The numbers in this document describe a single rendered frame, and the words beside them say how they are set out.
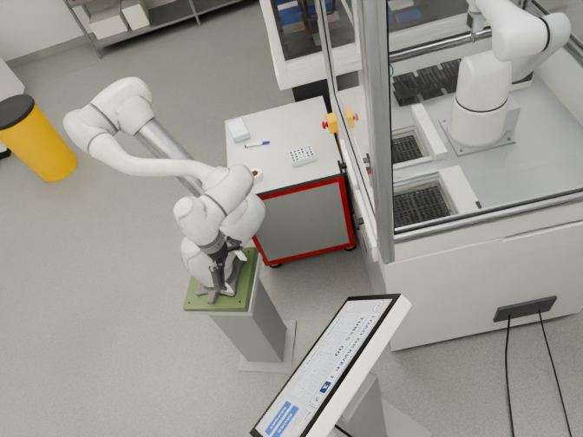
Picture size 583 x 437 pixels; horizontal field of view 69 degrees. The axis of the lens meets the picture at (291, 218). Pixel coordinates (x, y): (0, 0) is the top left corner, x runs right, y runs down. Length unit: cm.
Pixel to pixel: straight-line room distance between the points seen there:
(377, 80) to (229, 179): 59
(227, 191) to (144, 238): 199
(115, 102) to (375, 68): 98
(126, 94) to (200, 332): 154
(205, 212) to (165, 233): 192
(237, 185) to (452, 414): 155
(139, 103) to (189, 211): 53
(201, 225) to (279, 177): 90
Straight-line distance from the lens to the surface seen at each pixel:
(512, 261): 182
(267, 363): 247
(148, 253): 317
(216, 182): 135
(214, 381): 255
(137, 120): 164
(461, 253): 164
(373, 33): 91
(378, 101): 101
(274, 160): 222
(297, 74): 253
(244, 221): 166
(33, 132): 395
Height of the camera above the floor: 227
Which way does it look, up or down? 51 degrees down
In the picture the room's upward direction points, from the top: 19 degrees counter-clockwise
